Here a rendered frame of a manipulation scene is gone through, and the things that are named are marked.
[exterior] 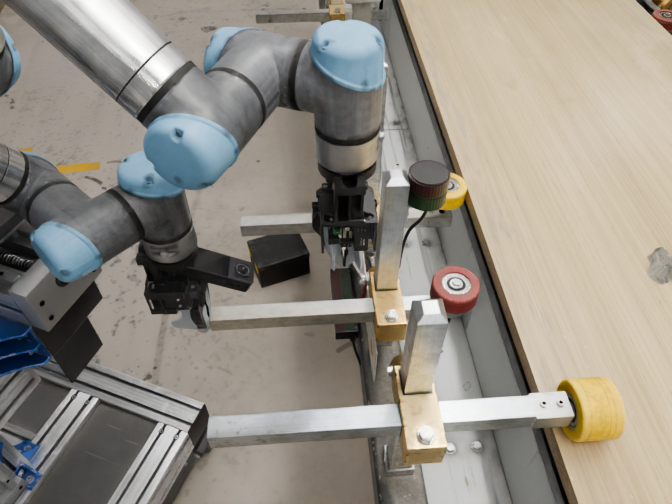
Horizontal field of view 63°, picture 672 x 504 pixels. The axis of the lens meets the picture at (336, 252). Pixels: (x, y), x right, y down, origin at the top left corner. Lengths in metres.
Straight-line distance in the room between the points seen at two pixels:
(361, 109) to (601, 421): 0.48
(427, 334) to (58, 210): 0.46
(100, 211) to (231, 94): 0.25
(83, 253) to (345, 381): 1.28
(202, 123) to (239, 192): 1.98
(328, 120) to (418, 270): 0.77
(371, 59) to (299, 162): 2.07
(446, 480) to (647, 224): 0.60
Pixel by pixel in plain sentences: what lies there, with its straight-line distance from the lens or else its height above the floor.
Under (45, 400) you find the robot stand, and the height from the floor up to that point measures 0.21.
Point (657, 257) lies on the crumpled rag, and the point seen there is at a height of 0.91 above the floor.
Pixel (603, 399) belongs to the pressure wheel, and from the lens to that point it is 0.79.
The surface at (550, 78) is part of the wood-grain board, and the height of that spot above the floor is 0.90.
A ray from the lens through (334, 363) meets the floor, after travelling 1.88.
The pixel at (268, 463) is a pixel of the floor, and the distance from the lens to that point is 1.74.
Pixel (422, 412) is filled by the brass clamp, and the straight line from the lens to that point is 0.72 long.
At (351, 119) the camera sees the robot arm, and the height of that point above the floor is 1.28.
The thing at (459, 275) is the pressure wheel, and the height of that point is 0.91.
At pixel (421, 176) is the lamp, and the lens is 0.79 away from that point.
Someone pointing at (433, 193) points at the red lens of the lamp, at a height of 1.10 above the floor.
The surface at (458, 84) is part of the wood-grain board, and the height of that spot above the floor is 0.90.
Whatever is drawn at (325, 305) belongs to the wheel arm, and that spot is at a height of 0.86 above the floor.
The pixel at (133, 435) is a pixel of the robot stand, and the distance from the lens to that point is 1.63.
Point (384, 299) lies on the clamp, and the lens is 0.94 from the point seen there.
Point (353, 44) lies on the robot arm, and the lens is 0.56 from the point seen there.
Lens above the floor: 1.61
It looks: 47 degrees down
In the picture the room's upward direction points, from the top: straight up
